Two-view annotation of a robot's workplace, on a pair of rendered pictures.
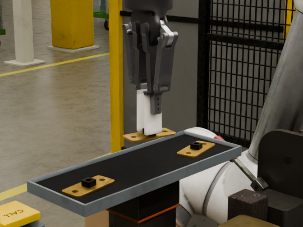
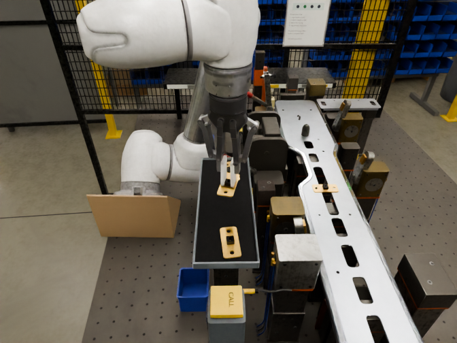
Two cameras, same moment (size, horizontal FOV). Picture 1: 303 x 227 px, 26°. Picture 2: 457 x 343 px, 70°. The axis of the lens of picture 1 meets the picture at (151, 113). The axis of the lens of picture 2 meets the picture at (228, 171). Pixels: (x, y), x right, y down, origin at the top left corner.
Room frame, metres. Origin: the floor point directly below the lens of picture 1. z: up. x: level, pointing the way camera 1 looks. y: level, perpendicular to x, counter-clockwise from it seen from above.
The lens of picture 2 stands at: (0.60, 0.43, 1.73)
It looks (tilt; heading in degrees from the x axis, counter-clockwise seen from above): 38 degrees down; 315
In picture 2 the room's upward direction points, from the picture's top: straight up
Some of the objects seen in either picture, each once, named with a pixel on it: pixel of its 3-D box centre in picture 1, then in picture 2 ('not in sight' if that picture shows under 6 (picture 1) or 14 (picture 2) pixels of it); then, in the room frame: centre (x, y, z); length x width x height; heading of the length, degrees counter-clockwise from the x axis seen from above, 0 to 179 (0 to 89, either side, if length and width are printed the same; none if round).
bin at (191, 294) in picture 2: not in sight; (194, 289); (1.11, 0.08, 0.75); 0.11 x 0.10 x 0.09; 136
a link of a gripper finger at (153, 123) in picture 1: (153, 113); (233, 172); (1.02, 0.00, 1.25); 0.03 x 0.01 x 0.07; 122
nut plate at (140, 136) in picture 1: (149, 132); (228, 182); (1.03, 0.00, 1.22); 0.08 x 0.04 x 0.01; 122
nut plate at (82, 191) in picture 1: (89, 183); (230, 240); (0.93, 0.09, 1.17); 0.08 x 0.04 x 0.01; 142
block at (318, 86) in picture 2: not in sight; (311, 113); (1.40, -0.99, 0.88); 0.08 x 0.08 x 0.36; 46
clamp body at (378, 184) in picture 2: not in sight; (365, 203); (0.87, -0.56, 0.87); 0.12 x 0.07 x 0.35; 46
